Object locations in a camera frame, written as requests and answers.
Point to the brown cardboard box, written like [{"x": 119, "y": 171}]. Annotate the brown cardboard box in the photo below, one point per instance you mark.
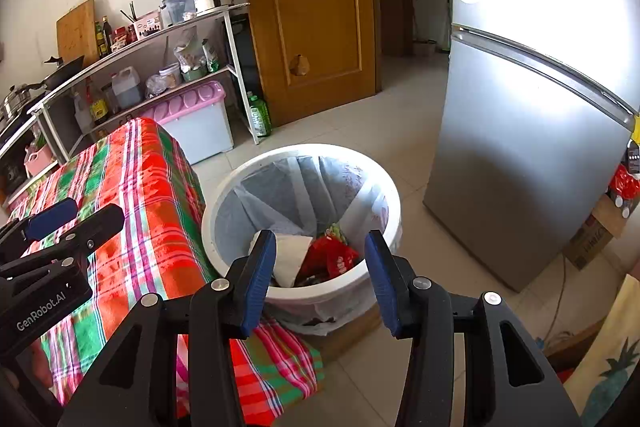
[{"x": 592, "y": 234}]

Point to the translucent plastic bin liner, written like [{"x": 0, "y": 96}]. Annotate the translucent plastic bin liner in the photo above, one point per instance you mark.
[{"x": 280, "y": 202}]

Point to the clear lidded plastic container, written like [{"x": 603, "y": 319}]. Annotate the clear lidded plastic container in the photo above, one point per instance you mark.
[{"x": 177, "y": 9}]

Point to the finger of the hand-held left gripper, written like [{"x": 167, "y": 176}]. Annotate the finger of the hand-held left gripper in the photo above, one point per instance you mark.
[
  {"x": 50, "y": 213},
  {"x": 100, "y": 224}
]

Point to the yellow label sauce bottle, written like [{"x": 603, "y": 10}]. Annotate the yellow label sauce bottle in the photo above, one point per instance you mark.
[{"x": 99, "y": 109}]

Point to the green plastic bottle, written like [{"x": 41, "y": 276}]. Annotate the green plastic bottle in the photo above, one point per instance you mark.
[{"x": 260, "y": 117}]

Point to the plastic jug of dark liquid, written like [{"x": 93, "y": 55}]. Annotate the plastic jug of dark liquid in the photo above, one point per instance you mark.
[{"x": 126, "y": 91}]

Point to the white snack bag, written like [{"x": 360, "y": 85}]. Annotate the white snack bag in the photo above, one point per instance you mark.
[{"x": 186, "y": 56}]

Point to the black frying pan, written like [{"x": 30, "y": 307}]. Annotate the black frying pan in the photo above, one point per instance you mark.
[{"x": 62, "y": 74}]

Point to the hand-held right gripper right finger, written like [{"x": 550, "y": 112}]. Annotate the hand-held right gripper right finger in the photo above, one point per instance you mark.
[{"x": 382, "y": 287}]

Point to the red green plaid tablecloth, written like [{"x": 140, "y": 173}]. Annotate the red green plaid tablecloth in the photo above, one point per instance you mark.
[{"x": 150, "y": 207}]

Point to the green white packet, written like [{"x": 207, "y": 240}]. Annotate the green white packet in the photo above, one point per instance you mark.
[{"x": 210, "y": 57}]

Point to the white plastic tub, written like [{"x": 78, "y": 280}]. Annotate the white plastic tub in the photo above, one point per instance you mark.
[{"x": 171, "y": 76}]

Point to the crumpled clear plastic bag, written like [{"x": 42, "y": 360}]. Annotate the crumpled clear plastic bag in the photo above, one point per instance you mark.
[{"x": 156, "y": 87}]

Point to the silver refrigerator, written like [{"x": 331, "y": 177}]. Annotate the silver refrigerator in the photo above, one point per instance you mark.
[{"x": 525, "y": 132}]

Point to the white paper tissue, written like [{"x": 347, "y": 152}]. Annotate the white paper tissue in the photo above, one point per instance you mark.
[{"x": 292, "y": 257}]

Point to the pink plastic basket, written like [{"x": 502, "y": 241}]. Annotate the pink plastic basket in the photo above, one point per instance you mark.
[{"x": 39, "y": 162}]

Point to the wooden door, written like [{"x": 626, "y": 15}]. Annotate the wooden door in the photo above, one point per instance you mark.
[{"x": 310, "y": 32}]

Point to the red condiment jar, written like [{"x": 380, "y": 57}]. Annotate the red condiment jar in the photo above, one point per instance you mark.
[
  {"x": 131, "y": 35},
  {"x": 119, "y": 39}
]

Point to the person's left hand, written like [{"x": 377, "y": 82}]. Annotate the person's left hand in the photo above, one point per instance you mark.
[{"x": 44, "y": 362}]

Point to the dark glass bottle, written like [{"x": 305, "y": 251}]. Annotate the dark glass bottle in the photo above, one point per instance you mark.
[{"x": 107, "y": 38}]

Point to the clear plastic bottle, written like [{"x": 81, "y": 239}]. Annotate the clear plastic bottle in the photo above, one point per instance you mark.
[{"x": 83, "y": 114}]

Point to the green bowl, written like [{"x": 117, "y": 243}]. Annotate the green bowl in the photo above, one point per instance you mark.
[{"x": 195, "y": 75}]

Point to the pink utensil box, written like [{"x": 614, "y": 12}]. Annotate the pink utensil box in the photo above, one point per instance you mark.
[{"x": 148, "y": 24}]

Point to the red plastic bag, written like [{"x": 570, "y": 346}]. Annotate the red plastic bag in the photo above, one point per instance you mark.
[{"x": 332, "y": 259}]

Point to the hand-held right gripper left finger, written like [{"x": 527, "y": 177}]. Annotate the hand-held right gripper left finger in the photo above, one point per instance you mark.
[{"x": 260, "y": 287}]

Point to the wooden cutting board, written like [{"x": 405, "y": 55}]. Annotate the wooden cutting board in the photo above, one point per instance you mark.
[{"x": 77, "y": 32}]

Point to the pink lidded storage box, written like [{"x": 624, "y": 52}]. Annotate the pink lidded storage box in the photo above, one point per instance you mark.
[{"x": 200, "y": 132}]

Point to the red packet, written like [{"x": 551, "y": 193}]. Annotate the red packet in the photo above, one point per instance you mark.
[{"x": 625, "y": 184}]

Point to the green glass oil bottle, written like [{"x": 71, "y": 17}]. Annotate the green glass oil bottle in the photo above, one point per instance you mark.
[{"x": 99, "y": 42}]

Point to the white metal shelf rack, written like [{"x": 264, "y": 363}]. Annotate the white metal shelf rack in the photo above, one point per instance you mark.
[{"x": 240, "y": 77}]

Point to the steel cooking pot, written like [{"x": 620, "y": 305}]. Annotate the steel cooking pot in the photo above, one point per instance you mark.
[{"x": 17, "y": 102}]

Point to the pineapple print cloth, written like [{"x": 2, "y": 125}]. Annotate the pineapple print cloth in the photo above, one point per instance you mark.
[{"x": 607, "y": 357}]

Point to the green snack wrapper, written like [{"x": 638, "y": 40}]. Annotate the green snack wrapper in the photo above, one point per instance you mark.
[{"x": 338, "y": 233}]

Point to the white round waste bin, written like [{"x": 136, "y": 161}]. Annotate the white round waste bin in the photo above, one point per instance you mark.
[{"x": 350, "y": 289}]

